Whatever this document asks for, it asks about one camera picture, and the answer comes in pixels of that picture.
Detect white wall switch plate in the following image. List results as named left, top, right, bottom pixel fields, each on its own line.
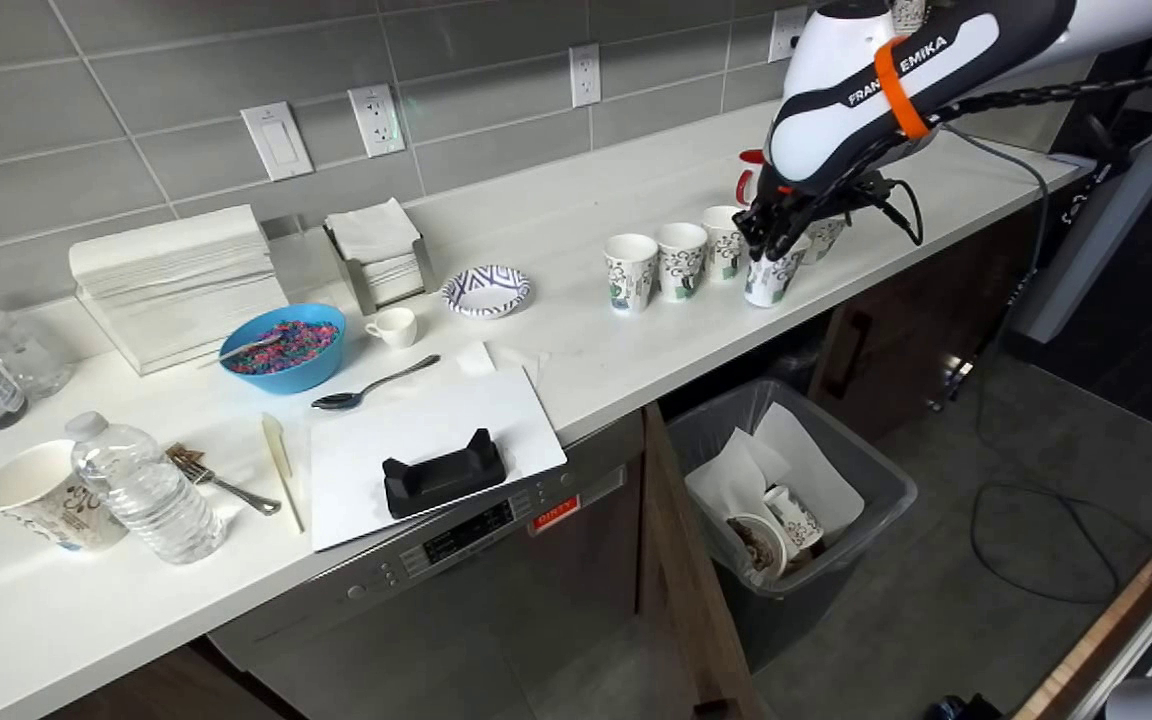
left=237, top=100, right=318, bottom=185

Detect orange arm strap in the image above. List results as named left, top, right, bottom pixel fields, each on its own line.
left=873, top=37, right=938, bottom=144

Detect metal fork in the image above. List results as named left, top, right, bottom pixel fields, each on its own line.
left=165, top=441, right=288, bottom=521

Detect clear water bottle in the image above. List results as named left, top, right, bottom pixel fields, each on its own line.
left=64, top=409, right=240, bottom=567

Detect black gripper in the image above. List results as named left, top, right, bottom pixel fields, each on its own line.
left=734, top=163, right=891, bottom=267

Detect white cutting board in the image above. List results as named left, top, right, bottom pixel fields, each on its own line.
left=306, top=363, right=571, bottom=557

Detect white wall outlet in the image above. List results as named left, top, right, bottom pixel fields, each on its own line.
left=563, top=42, right=606, bottom=112
left=343, top=79, right=410, bottom=161
left=764, top=3, right=813, bottom=69

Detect small white cup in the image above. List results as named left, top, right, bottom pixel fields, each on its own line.
left=366, top=304, right=424, bottom=354

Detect white mug red inside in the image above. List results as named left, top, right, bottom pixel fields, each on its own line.
left=734, top=147, right=771, bottom=213

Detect small patterned bowl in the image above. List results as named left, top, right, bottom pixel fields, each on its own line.
left=440, top=260, right=535, bottom=326

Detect brown base cabinet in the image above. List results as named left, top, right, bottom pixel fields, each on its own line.
left=808, top=213, right=1050, bottom=453

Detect open cabinet door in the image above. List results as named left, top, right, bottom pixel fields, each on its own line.
left=635, top=400, right=768, bottom=720

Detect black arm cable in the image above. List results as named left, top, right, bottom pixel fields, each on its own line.
left=867, top=64, right=1152, bottom=253

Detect white square containers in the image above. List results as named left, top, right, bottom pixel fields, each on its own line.
left=320, top=197, right=433, bottom=318

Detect dark metal stand with lettering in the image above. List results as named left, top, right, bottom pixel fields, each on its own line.
left=1007, top=71, right=1152, bottom=354

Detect steel dishwasher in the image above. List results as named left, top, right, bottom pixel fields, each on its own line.
left=209, top=412, right=652, bottom=720

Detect grey trash bin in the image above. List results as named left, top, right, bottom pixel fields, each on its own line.
left=665, top=375, right=924, bottom=674

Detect white paper sheet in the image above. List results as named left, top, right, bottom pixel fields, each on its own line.
left=682, top=400, right=867, bottom=535

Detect clear glass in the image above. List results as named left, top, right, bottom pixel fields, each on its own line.
left=0, top=310, right=80, bottom=405

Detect blue bowl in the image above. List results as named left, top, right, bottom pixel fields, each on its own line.
left=216, top=299, right=356, bottom=400

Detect thin floor cable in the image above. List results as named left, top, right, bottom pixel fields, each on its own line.
left=968, top=123, right=1152, bottom=613

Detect wooden frame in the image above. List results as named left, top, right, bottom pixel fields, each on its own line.
left=1013, top=528, right=1152, bottom=720

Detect black plastic holder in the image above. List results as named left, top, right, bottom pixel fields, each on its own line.
left=376, top=426, right=513, bottom=521

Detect pale wooden stick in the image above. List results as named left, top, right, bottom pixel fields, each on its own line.
left=257, top=412, right=309, bottom=535

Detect patterned paper cup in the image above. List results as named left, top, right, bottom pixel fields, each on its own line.
left=599, top=233, right=665, bottom=322
left=652, top=221, right=712, bottom=304
left=805, top=213, right=851, bottom=265
left=700, top=199, right=754, bottom=284
left=725, top=482, right=832, bottom=590
left=736, top=239, right=808, bottom=313
left=0, top=437, right=133, bottom=557

